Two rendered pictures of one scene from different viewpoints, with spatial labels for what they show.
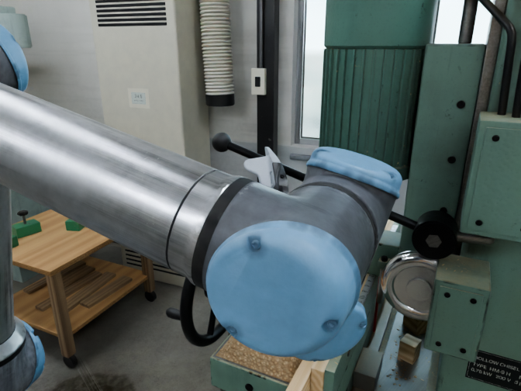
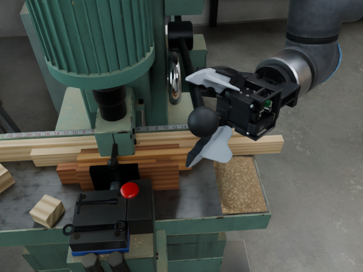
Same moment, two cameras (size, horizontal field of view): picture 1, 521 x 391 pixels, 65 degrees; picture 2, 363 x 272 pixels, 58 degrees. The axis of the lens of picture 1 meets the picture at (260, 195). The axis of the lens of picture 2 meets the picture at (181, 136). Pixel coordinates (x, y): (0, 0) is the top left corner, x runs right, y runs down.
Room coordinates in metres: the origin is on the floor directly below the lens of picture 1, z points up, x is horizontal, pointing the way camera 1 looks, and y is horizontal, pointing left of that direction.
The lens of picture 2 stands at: (0.87, 0.28, 1.47)
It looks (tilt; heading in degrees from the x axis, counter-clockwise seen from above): 46 degrees down; 239
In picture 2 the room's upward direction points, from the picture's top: straight up
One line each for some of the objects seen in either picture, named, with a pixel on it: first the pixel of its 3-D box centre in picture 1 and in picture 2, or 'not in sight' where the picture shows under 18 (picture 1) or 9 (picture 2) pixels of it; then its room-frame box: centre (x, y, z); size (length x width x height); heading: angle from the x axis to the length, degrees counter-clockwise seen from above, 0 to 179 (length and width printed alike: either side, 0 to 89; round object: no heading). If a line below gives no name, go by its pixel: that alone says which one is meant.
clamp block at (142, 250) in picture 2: not in sight; (116, 234); (0.83, -0.02, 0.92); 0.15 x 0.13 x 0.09; 154
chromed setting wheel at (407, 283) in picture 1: (419, 285); (174, 78); (0.57, -0.26, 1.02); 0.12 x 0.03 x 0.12; 64
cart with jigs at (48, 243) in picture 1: (71, 265); not in sight; (1.86, 0.97, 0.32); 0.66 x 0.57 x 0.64; 155
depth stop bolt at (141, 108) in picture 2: (382, 278); (140, 116); (0.67, -0.23, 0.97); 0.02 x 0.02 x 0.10; 64
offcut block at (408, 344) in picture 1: (409, 348); not in sight; (0.66, -0.29, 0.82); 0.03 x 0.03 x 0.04; 47
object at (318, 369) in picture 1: (364, 282); (121, 144); (0.73, -0.21, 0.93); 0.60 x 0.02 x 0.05; 154
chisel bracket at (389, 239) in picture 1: (367, 253); (118, 122); (0.73, -0.21, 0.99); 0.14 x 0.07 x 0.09; 64
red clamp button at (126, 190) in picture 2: not in sight; (129, 190); (0.79, -0.03, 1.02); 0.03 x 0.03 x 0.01
